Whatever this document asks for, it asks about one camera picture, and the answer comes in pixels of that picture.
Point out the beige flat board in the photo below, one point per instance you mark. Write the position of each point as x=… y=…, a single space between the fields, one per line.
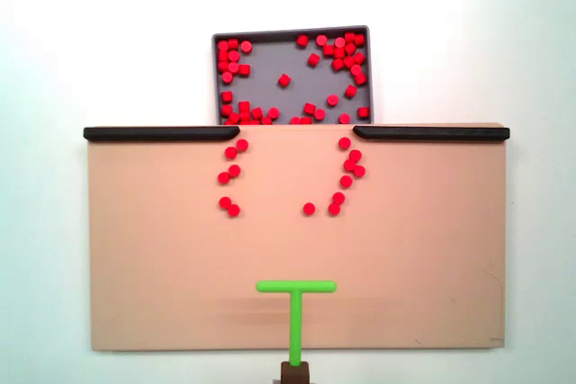
x=180 y=267

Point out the black barrier strip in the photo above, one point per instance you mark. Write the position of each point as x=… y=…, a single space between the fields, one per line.
x=432 y=134
x=157 y=134

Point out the green T-shaped pusher tool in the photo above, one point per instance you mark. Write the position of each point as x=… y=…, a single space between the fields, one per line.
x=295 y=321

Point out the grey tray container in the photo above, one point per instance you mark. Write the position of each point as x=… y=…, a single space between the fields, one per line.
x=279 y=60

